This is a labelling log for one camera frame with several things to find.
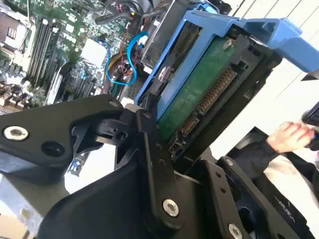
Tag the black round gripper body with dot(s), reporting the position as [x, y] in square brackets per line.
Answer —
[112, 206]

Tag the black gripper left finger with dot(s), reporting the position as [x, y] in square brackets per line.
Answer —
[32, 134]

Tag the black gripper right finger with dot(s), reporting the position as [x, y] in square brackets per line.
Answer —
[216, 199]

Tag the hard disk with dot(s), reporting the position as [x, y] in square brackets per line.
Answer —
[189, 99]

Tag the person's hand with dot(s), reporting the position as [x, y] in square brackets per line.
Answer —
[290, 137]

